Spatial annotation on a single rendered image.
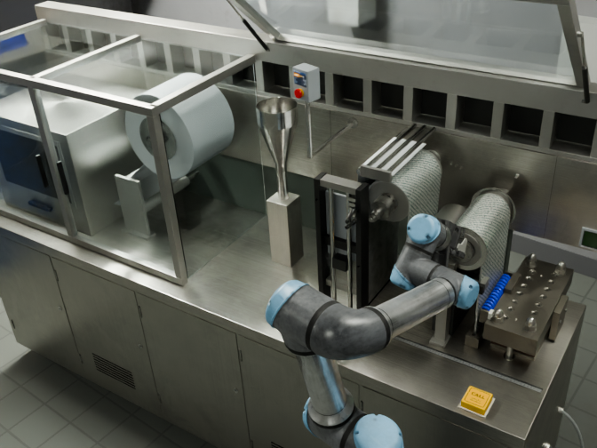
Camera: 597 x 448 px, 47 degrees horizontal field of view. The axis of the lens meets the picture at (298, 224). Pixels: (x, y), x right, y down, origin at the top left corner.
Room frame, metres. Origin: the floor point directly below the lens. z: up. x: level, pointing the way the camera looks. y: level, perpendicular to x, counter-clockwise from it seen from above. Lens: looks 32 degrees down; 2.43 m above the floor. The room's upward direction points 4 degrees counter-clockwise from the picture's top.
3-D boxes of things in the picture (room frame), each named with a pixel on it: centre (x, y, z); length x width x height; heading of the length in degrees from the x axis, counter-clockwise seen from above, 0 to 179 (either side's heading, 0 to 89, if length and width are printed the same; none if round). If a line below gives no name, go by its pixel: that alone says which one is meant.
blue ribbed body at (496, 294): (1.73, -0.62, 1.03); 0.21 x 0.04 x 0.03; 145
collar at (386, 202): (1.80, -0.26, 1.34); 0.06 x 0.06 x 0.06; 55
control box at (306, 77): (2.01, -0.04, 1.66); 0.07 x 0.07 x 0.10; 40
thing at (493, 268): (1.74, -0.60, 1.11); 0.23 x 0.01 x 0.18; 145
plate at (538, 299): (1.71, -0.72, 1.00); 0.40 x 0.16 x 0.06; 145
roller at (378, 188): (1.93, -0.35, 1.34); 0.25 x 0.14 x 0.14; 145
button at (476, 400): (1.39, -0.48, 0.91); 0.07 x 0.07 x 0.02; 55
